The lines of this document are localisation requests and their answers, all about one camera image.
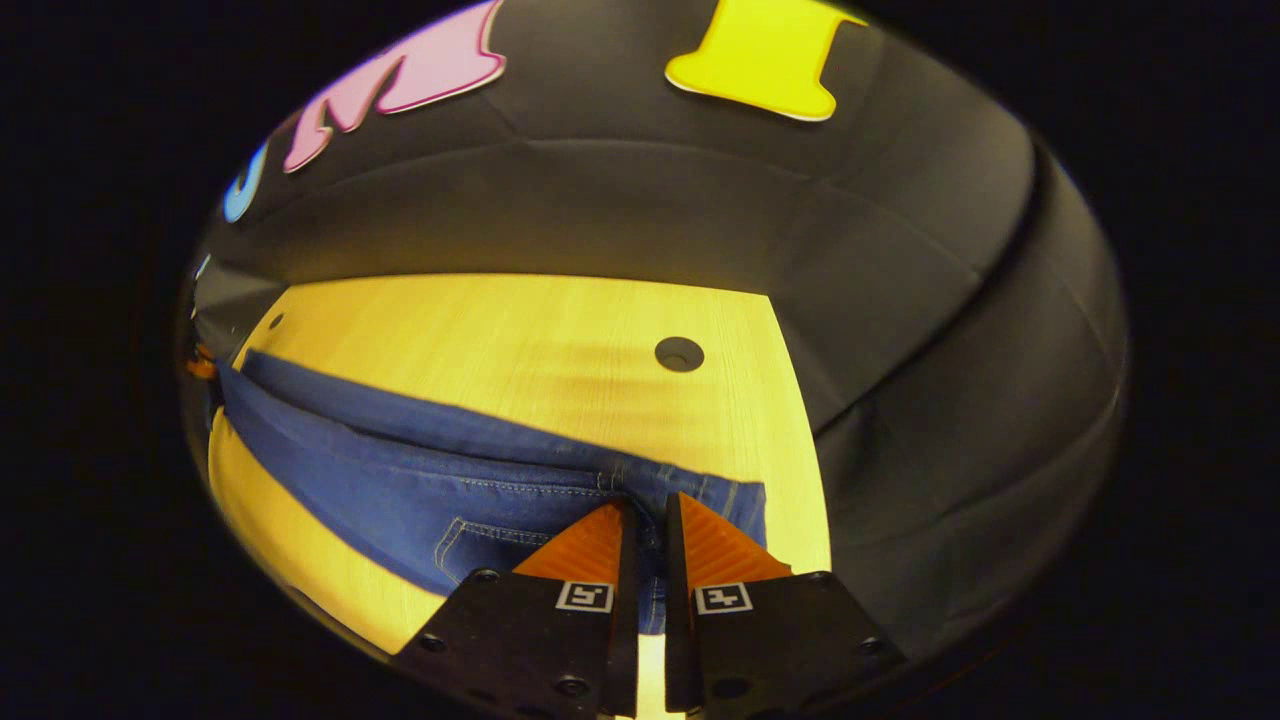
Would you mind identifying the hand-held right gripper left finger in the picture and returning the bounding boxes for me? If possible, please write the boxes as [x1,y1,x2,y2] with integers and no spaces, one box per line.
[390,498,642,720]

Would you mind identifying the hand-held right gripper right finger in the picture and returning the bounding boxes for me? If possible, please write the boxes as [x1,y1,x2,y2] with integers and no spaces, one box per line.
[664,491,908,720]

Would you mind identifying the blue denim jeans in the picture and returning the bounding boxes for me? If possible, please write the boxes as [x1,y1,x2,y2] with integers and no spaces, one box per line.
[215,350,769,636]

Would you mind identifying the black backdrop cloth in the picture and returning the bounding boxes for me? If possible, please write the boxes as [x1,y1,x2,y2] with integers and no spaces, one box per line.
[180,0,1131,661]

